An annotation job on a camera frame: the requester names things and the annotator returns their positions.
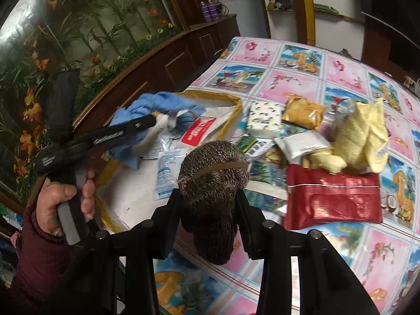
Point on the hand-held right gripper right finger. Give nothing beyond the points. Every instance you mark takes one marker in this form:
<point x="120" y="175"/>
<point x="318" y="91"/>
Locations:
<point x="252" y="236"/>

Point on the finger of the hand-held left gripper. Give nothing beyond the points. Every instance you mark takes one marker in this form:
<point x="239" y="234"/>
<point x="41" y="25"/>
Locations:
<point x="141" y="123"/>

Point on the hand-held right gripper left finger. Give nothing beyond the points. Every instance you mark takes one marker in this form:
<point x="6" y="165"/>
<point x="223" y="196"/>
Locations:
<point x="167" y="223"/>

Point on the blue cloth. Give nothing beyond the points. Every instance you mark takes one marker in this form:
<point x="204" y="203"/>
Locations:
<point x="157" y="105"/>

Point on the brown speckled knit sock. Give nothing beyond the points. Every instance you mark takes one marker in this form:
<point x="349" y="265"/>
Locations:
<point x="211" y="187"/>

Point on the yellow cloth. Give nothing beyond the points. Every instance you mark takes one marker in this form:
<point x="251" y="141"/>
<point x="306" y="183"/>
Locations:
<point x="357" y="137"/>

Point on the person's left forearm maroon sleeve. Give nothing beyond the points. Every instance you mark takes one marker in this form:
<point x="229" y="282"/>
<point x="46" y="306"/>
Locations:
<point x="36" y="269"/>

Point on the person's left hand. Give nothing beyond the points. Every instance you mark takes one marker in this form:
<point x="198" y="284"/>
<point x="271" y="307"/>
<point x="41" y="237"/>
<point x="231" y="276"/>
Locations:
<point x="49" y="206"/>

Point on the clear blue print packet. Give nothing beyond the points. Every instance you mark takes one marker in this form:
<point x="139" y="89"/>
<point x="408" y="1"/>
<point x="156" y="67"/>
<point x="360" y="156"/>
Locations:
<point x="169" y="174"/>

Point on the wooden cabinet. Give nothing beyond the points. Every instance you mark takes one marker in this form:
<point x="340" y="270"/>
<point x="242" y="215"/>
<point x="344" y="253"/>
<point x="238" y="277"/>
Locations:
<point x="164" y="62"/>

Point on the red pouch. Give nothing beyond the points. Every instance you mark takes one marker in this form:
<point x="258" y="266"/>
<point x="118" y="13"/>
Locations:
<point x="331" y="200"/>

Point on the green packet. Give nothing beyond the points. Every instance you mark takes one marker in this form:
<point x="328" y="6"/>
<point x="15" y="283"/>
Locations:
<point x="246" y="142"/>

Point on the white plastic packet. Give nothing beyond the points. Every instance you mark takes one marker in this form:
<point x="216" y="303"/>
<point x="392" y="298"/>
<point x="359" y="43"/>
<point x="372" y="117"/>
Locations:
<point x="302" y="144"/>

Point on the lemon print tissue pack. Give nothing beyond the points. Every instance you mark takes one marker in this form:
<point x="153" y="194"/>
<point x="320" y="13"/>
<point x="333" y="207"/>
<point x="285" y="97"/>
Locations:
<point x="264" y="118"/>

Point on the purple bottle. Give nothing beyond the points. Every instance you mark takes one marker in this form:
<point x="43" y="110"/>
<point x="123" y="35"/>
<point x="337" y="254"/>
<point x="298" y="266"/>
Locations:
<point x="204" y="11"/>
<point x="214" y="10"/>

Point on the orange snack packet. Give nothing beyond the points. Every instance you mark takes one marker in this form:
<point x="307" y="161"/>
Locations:
<point x="303" y="111"/>

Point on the printed tablecloth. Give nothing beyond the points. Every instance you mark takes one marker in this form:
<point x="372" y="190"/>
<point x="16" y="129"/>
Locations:
<point x="288" y="78"/>

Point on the flower wall poster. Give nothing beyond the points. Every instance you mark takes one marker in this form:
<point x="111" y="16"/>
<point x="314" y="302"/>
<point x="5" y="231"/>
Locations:
<point x="65" y="39"/>

